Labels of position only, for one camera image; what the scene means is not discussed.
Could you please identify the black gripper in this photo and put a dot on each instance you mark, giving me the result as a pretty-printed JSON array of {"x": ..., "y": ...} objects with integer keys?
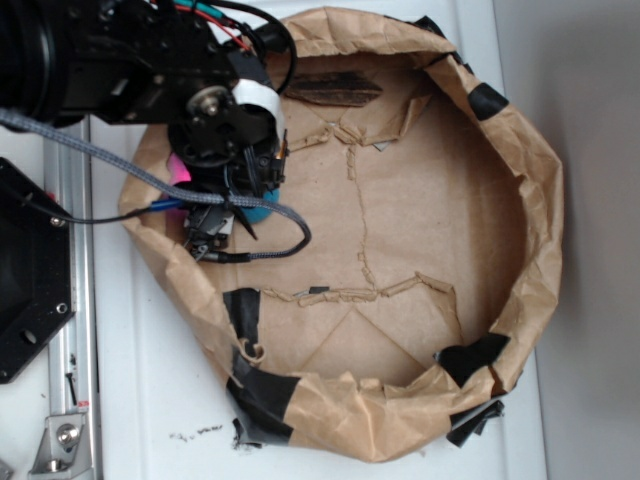
[{"x": 234, "y": 145}]

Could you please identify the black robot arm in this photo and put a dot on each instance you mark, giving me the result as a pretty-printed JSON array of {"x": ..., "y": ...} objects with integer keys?
[{"x": 187, "y": 65}]

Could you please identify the dark cardboard scrap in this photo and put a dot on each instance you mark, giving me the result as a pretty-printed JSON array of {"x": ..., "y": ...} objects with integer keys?
[{"x": 348, "y": 89}]

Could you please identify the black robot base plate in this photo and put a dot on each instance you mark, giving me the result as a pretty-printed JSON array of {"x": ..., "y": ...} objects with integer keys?
[{"x": 36, "y": 276}]

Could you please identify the brown paper bag enclosure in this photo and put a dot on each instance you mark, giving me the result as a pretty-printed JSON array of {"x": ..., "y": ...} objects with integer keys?
[{"x": 313, "y": 350}]

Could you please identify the metal corner bracket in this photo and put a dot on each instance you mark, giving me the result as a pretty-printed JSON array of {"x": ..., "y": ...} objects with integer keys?
[{"x": 64, "y": 451}]

